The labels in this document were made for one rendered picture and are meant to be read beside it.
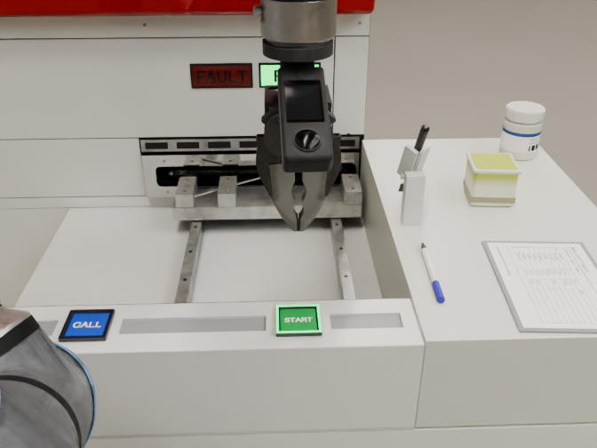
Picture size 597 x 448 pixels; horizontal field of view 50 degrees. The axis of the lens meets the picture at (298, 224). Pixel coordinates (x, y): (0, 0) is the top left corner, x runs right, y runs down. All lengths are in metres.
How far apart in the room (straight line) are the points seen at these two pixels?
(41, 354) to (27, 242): 0.93
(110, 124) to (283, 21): 0.76
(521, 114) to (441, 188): 0.22
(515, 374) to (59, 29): 0.97
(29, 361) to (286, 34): 0.37
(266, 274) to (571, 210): 0.52
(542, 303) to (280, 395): 0.35
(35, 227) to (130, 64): 0.43
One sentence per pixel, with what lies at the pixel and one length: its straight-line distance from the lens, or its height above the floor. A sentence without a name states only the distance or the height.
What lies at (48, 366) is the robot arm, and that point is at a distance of 0.60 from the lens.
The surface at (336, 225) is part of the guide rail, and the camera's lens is 1.24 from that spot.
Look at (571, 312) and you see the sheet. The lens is 0.89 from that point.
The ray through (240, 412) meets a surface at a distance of 0.85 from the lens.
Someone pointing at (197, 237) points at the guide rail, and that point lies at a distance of 1.21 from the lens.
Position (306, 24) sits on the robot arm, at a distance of 0.63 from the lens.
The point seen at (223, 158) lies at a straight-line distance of 1.32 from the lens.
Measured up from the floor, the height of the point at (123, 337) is 0.96.
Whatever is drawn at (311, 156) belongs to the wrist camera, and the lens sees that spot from 0.59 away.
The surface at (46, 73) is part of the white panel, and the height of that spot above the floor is 1.11.
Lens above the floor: 1.47
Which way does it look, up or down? 30 degrees down
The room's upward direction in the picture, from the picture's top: straight up
